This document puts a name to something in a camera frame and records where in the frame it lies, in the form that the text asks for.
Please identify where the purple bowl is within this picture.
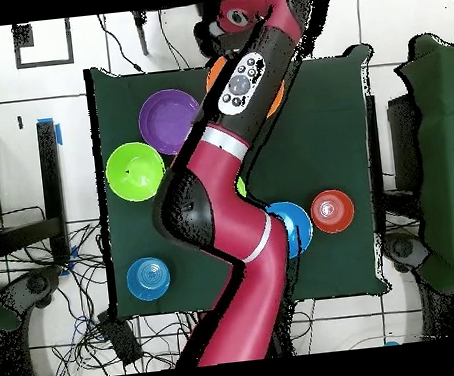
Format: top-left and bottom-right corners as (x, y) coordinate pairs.
(135, 85), (206, 160)

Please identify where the large yellow-orange bowl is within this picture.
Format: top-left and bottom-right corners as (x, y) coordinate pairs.
(202, 49), (290, 125)

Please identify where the dark green table cloth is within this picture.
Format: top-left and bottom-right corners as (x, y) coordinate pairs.
(83, 37), (396, 324)

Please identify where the small orange bowl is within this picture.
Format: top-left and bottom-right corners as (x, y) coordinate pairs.
(308, 187), (358, 236)

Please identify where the small light blue bowl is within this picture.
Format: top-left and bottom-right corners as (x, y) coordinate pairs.
(124, 254), (174, 305)

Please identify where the black metal beam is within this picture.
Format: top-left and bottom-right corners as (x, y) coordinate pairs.
(362, 93), (391, 238)

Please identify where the black stand leg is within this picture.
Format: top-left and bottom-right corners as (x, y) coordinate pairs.
(130, 9), (151, 58)

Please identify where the black power strip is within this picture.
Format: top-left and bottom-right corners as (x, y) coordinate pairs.
(96, 307), (145, 369)

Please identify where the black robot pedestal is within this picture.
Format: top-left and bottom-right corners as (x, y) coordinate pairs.
(264, 301), (299, 359)

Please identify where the tangle of cables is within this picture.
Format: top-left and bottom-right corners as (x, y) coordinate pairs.
(0, 198), (125, 376)

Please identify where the black metal frame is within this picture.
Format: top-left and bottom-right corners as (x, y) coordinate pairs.
(0, 118), (73, 274)

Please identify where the black square frame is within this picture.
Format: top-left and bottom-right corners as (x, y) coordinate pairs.
(11, 17), (75, 71)

